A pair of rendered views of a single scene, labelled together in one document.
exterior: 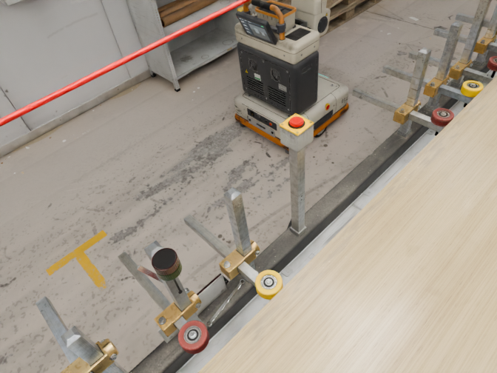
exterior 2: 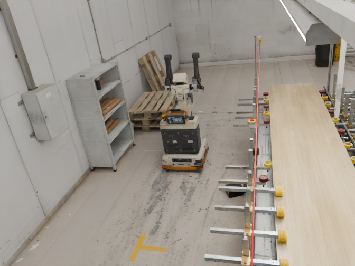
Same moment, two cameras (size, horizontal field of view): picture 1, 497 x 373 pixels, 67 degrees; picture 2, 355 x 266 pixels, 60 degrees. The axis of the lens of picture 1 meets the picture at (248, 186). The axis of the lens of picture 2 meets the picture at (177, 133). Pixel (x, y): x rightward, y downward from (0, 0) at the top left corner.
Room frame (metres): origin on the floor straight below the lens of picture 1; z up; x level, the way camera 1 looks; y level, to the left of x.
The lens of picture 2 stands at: (-1.06, 2.15, 2.58)
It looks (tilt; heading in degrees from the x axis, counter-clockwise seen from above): 26 degrees down; 324
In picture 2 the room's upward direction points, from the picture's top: 8 degrees counter-clockwise
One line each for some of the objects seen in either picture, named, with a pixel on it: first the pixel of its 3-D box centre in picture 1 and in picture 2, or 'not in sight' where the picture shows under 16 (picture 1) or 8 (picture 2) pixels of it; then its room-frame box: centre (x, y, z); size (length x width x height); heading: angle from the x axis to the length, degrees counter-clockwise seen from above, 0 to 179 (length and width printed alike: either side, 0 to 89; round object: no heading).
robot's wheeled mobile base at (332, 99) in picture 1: (291, 103); (185, 152); (2.37, -0.42, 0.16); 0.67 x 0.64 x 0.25; 127
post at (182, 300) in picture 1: (177, 293); (251, 171); (0.52, 0.25, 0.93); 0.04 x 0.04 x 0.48; 37
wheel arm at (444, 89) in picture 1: (425, 83); (251, 117); (1.43, -0.89, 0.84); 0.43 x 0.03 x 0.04; 37
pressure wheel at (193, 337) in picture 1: (197, 341); (263, 181); (0.41, 0.21, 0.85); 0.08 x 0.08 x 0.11
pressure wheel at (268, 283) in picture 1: (269, 290); (268, 167); (0.52, -0.01, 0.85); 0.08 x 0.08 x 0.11
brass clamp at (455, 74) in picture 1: (460, 68); not in sight; (1.56, -1.13, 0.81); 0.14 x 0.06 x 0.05; 127
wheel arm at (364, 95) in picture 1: (396, 109); (250, 124); (1.28, -0.69, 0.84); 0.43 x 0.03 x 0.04; 37
